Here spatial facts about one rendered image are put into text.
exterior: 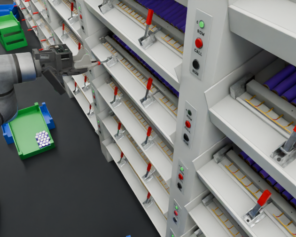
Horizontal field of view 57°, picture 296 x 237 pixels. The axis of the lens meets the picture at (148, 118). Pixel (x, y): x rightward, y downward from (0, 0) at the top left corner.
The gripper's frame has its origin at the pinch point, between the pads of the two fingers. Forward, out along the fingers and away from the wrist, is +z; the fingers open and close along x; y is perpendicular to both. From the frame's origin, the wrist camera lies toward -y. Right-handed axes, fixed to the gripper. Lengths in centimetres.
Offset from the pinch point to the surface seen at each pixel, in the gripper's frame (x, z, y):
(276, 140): -67, 5, 19
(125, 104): -2.9, 12.9, -18.5
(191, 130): -51, 3, 9
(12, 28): 186, -4, -58
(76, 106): 74, 17, -74
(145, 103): -27.6, 5.6, 0.3
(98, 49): 12.7, 7.2, -0.6
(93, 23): 16.0, 6.0, 8.5
